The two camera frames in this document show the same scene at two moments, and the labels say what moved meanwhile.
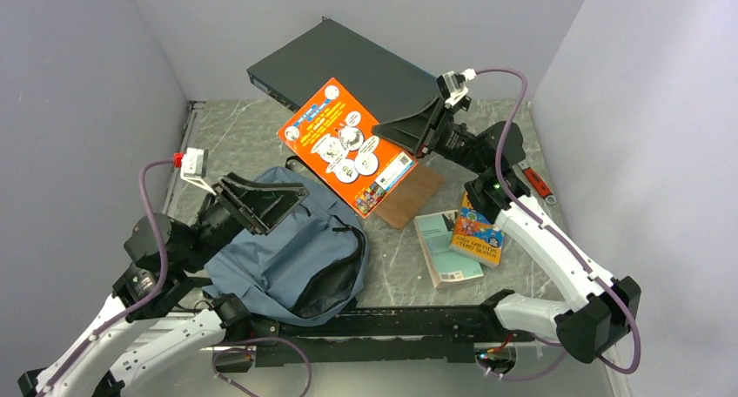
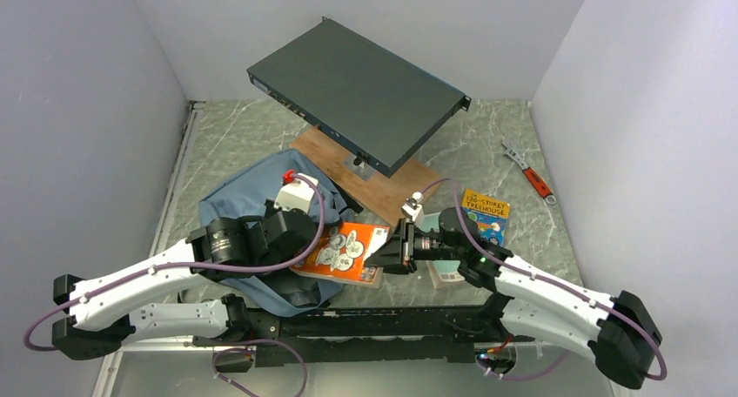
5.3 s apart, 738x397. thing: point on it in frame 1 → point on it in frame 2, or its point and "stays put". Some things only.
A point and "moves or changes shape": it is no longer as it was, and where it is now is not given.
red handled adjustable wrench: (538, 184) stays put
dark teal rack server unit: (383, 84) stays put
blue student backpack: (309, 270) moves or changes shape
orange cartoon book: (334, 136) → (341, 250)
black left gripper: (266, 204) → (271, 210)
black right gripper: (412, 131) → (398, 255)
